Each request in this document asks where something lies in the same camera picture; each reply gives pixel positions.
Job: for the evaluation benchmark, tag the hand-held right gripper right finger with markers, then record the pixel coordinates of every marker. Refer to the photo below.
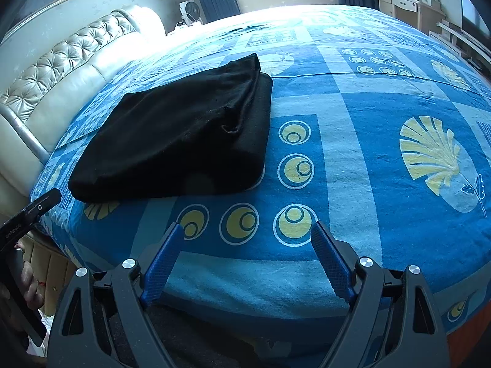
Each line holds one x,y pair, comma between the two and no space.
330,264

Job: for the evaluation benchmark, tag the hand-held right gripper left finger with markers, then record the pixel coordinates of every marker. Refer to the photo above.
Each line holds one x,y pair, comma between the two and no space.
163,264

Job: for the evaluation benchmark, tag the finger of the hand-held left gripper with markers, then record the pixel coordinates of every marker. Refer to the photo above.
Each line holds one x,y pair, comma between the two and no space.
43,204

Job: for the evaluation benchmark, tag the black pants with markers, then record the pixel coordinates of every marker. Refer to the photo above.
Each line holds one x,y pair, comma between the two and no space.
172,134

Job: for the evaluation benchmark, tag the person's left hand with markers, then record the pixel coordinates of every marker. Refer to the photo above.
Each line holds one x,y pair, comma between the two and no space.
32,285

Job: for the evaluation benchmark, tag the cream leather headboard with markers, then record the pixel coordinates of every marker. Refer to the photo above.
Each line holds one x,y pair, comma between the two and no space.
57,76

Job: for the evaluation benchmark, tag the blue patterned bedsheet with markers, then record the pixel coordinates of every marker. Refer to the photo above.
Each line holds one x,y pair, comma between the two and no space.
364,96

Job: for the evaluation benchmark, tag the white fan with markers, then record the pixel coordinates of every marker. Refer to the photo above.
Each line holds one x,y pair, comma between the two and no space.
190,11

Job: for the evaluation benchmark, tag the white tv stand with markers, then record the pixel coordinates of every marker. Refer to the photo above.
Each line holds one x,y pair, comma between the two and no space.
460,36

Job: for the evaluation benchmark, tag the cream vanity dresser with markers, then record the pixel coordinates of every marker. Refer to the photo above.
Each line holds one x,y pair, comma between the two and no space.
406,7

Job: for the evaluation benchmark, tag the television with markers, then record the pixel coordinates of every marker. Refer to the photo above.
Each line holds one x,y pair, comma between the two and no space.
473,11

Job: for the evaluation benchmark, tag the cream padded bed frame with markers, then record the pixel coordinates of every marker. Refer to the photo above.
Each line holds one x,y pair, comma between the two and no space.
51,272

